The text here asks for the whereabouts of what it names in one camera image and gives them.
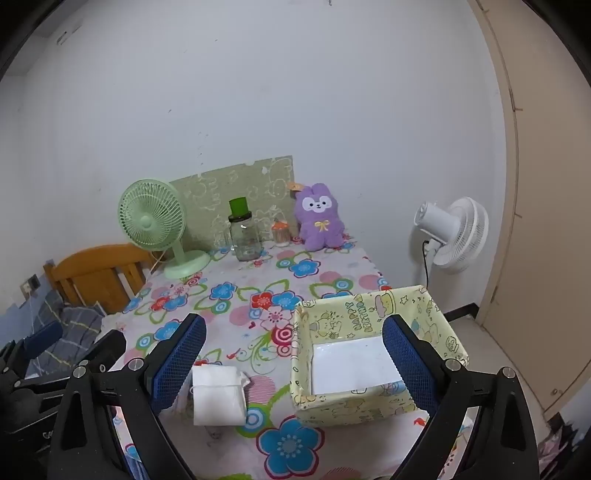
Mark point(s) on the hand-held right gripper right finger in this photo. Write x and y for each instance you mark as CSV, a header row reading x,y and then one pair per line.
x,y
411,364

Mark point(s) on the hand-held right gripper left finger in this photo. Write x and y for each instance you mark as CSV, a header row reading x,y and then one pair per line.
x,y
180,364

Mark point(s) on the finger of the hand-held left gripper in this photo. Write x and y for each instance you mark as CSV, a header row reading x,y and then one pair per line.
x,y
44,336
108,348

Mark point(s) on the white tissue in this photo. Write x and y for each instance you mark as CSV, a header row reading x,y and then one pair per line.
x,y
217,397

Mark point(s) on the yellow printed storage box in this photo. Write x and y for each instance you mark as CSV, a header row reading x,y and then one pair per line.
x,y
351,323

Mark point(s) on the grey plaid bedding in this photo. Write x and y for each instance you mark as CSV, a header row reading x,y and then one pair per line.
x,y
78,323

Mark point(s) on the white liner paper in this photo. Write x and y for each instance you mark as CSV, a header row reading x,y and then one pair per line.
x,y
351,364

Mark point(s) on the wooden headboard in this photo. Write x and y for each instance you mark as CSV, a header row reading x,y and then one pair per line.
x,y
92,267

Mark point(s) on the floral tablecloth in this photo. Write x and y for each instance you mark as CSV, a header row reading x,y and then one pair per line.
x,y
258,332

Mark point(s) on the green desk fan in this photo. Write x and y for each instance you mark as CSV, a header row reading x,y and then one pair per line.
x,y
147,217

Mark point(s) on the white standing fan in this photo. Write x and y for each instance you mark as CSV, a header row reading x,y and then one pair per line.
x,y
461,235

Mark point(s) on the glass mug with green lid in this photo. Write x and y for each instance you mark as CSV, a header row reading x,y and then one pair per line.
x,y
244,240

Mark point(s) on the small glass jar orange lid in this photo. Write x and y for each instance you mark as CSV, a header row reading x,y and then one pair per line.
x,y
280,233

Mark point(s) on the purple plush bunny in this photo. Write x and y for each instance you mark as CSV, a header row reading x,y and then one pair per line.
x,y
318,226

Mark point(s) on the green printed board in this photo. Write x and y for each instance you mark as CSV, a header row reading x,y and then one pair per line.
x,y
217,189

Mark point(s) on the beige door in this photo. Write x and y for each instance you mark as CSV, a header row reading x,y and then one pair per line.
x,y
545,230

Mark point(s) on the wall socket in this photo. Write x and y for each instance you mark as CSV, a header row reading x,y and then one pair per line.
x,y
30,284

